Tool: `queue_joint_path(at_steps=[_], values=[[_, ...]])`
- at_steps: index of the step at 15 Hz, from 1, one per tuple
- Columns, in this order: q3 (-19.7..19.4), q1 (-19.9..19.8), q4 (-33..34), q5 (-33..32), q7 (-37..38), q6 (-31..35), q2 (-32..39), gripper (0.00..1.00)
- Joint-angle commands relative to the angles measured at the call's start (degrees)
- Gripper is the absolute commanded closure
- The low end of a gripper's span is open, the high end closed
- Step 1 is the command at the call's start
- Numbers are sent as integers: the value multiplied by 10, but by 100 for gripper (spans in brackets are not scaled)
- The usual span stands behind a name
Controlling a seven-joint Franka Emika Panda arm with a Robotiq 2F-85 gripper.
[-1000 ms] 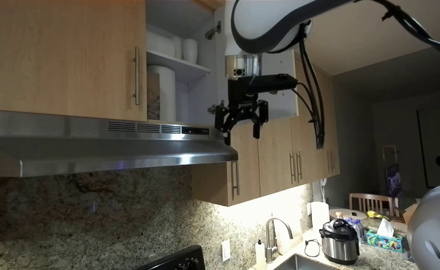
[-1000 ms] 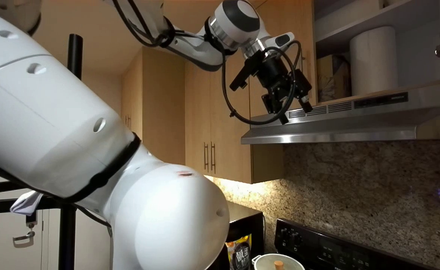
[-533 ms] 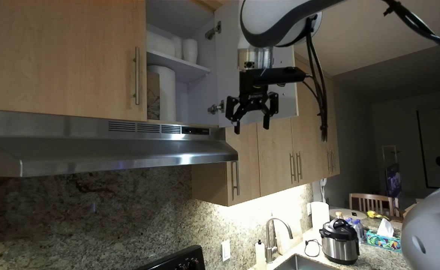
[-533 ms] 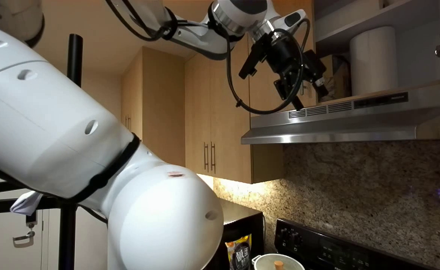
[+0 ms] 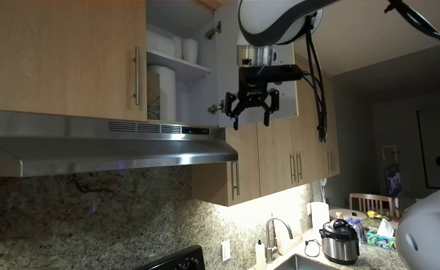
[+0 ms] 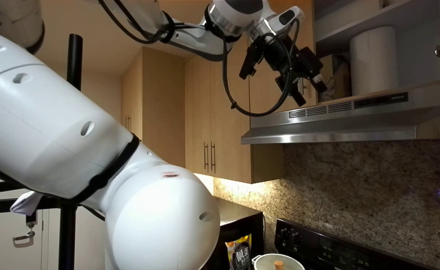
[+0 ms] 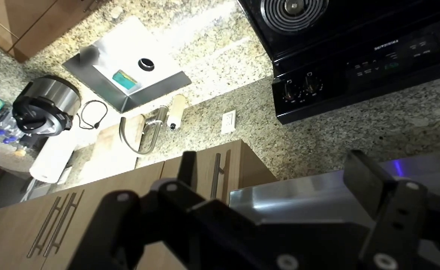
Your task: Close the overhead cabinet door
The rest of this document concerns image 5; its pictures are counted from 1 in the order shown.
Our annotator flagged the white paper towel roll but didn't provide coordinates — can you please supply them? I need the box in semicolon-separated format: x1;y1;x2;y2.
149;63;179;123
309;201;330;232

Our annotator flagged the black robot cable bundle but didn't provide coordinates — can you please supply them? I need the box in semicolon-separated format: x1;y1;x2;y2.
236;0;440;144

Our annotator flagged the tall wooden cabinet door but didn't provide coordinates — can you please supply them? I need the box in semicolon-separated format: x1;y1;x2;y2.
257;117;297;198
227;120;261;207
293;84;329;187

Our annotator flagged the wooden chair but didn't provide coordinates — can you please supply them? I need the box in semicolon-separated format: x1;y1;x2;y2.
348;192;402;220

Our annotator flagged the chrome kitchen faucet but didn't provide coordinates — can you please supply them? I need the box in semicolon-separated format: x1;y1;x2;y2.
263;216;296;265

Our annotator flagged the white wall outlet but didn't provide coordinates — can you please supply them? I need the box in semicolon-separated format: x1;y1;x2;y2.
221;238;233;262

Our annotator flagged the stainless steel range hood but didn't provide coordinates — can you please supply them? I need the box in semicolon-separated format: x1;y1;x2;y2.
0;109;239;178

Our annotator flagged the green tissue box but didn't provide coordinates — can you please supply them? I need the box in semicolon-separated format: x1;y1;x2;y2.
365;217;398;252

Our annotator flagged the black kitchen stove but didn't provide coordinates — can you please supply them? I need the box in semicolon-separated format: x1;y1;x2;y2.
132;244;207;270

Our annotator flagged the overhead cabinet body with shelf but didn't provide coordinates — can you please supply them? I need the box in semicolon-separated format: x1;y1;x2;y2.
144;0;221;126

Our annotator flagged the steel kitchen sink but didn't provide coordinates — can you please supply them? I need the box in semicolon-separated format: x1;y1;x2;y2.
273;253;326;270

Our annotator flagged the steel electric pressure cooker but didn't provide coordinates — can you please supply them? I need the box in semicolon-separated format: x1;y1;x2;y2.
318;217;360;267

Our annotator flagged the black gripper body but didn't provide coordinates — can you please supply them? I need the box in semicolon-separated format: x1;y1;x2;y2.
236;66;276;111

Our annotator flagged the white soap bottle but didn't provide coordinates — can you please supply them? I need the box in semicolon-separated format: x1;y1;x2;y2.
254;238;267;268

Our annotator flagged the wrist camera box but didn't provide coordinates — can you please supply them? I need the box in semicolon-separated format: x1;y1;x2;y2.
270;64;306;82

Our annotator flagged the metal cabinet door hinge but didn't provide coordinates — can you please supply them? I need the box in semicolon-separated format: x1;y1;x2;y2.
204;19;224;40

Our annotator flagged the wooden overhead cabinet door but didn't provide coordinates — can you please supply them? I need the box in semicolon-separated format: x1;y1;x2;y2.
0;0;149;123
213;0;300;127

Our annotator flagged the white cup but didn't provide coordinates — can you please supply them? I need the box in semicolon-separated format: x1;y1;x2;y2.
173;34;185;60
182;37;200;64

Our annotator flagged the purple hanging bag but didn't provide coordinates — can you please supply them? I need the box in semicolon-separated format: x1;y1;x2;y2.
378;144;404;199

